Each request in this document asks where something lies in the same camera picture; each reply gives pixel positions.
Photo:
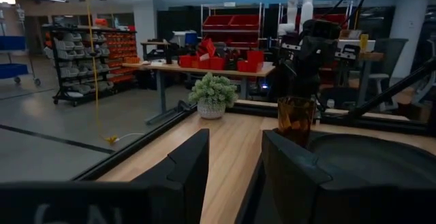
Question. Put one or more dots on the black rack of bins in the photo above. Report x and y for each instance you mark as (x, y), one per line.
(85, 64)

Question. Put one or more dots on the black diagonal frame strut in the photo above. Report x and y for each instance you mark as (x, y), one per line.
(391, 91)

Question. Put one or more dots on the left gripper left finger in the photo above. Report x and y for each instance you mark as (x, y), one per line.
(102, 203)

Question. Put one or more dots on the green plant in white pot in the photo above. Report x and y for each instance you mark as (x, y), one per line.
(213, 94)

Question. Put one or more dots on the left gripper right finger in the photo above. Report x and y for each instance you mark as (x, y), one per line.
(306, 200)

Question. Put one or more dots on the black table edge rail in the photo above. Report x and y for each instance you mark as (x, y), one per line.
(136, 145)

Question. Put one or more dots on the blue cart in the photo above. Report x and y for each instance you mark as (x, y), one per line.
(13, 57)

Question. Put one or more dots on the black horizontal frame beam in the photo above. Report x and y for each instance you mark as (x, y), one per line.
(374, 122)

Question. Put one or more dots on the amber glass cup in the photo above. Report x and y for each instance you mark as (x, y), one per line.
(295, 118)

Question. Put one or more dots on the red bin on workbench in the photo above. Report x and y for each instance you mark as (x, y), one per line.
(185, 61)
(253, 60)

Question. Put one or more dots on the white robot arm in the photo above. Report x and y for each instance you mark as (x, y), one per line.
(299, 6)

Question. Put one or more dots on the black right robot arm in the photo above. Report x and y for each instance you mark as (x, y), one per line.
(303, 77)

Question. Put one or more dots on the wooden workbench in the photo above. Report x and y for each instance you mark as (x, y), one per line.
(160, 77)

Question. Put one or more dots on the black plastic tray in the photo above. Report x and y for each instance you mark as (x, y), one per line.
(374, 159)

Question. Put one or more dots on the red bins shelf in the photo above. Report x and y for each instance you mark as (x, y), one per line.
(231, 26)

